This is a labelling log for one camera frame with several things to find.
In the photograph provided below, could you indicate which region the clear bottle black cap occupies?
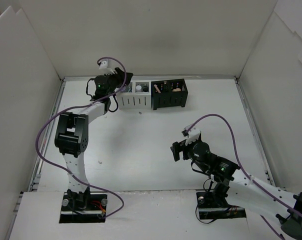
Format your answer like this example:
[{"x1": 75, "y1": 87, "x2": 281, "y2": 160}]
[{"x1": 142, "y1": 85, "x2": 149, "y2": 93}]

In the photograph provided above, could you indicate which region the pink makeup applicator stick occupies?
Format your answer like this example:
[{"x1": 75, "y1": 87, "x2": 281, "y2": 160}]
[{"x1": 153, "y1": 84, "x2": 161, "y2": 94}]

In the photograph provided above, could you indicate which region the black eyeliner pencil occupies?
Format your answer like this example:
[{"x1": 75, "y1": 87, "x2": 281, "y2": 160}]
[{"x1": 162, "y1": 81, "x2": 168, "y2": 92}]

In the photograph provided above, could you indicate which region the beige beauty sponge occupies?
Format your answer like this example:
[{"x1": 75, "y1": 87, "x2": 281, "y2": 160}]
[{"x1": 172, "y1": 87, "x2": 182, "y2": 92}]

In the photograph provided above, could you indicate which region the green white tube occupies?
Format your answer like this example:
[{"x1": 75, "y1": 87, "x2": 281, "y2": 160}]
[{"x1": 136, "y1": 85, "x2": 142, "y2": 92}]

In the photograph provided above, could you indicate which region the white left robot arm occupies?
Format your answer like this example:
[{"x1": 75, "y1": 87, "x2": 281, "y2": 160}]
[{"x1": 54, "y1": 67, "x2": 134, "y2": 210}]

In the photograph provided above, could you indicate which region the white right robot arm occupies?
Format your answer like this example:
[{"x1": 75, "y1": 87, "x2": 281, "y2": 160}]
[{"x1": 170, "y1": 138, "x2": 302, "y2": 240}]

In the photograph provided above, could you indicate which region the white slotted organizer box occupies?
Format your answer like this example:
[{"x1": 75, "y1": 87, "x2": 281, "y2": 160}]
[{"x1": 116, "y1": 80, "x2": 152, "y2": 110}]

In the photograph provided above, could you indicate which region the black slotted organizer box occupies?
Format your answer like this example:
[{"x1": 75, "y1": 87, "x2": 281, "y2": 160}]
[{"x1": 151, "y1": 78, "x2": 188, "y2": 110}]

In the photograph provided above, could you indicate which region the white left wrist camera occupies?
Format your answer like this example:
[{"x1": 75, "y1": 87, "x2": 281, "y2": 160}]
[{"x1": 97, "y1": 59, "x2": 116, "y2": 76}]

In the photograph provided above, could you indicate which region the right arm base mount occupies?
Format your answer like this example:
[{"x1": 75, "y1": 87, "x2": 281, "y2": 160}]
[{"x1": 195, "y1": 191, "x2": 247, "y2": 225}]

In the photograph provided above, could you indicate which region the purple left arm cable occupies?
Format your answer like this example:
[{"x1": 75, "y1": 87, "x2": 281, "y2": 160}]
[{"x1": 35, "y1": 57, "x2": 128, "y2": 219}]

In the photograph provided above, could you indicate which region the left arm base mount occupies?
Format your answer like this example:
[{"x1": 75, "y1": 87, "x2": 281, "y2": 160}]
[{"x1": 59, "y1": 192, "x2": 108, "y2": 224}]

